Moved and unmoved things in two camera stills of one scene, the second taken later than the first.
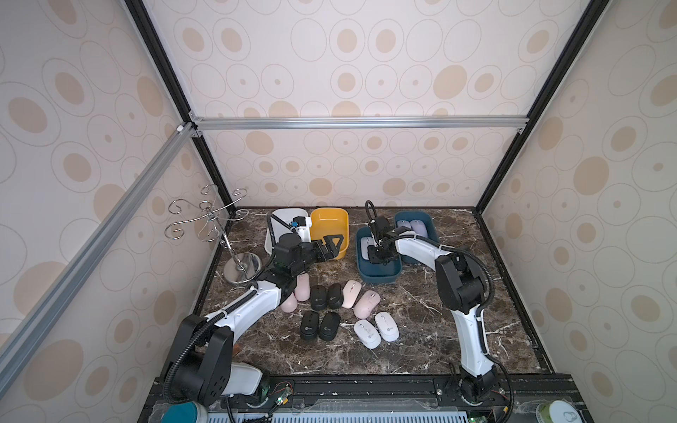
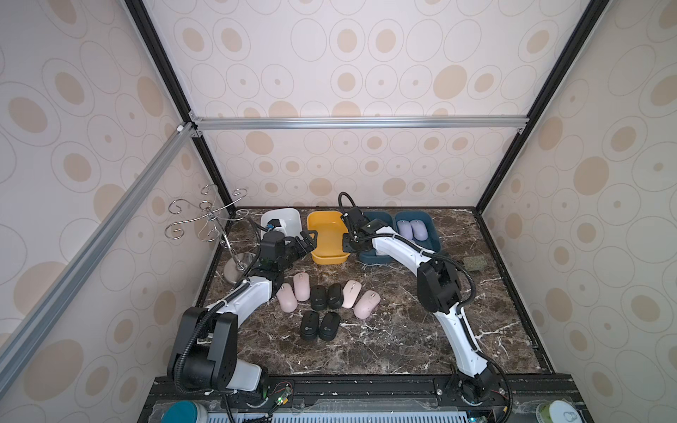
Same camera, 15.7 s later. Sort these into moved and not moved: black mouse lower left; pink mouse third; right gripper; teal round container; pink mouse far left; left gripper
Moved: right gripper; left gripper
Not moved: teal round container; pink mouse far left; black mouse lower left; pink mouse third
